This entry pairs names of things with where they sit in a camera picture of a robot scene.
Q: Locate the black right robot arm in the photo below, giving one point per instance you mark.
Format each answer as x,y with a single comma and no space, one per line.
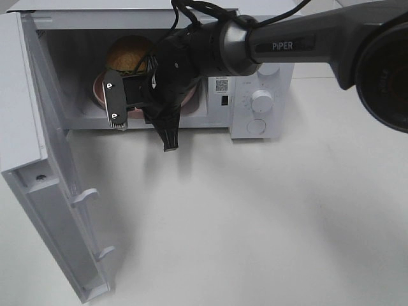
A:
364,44

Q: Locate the white microwave door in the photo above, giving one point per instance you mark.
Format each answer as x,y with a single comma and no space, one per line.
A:
36,159

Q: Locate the white microwave knob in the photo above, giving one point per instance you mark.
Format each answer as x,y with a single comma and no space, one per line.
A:
268,69
262,101

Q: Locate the white microwave oven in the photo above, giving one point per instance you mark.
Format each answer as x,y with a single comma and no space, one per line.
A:
78,34

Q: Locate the toy burger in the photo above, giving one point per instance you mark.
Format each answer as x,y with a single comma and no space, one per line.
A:
126,55

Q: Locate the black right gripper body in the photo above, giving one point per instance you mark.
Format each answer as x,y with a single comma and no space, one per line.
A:
160,93

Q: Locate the round white door button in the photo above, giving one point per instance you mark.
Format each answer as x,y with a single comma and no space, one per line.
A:
256,127

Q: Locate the white warning label sticker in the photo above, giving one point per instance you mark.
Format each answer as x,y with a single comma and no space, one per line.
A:
222,85

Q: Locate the pink round plate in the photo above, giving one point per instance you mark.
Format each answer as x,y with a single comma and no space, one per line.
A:
97,89

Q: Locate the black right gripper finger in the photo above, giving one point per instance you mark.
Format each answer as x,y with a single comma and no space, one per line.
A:
166,123
115,100

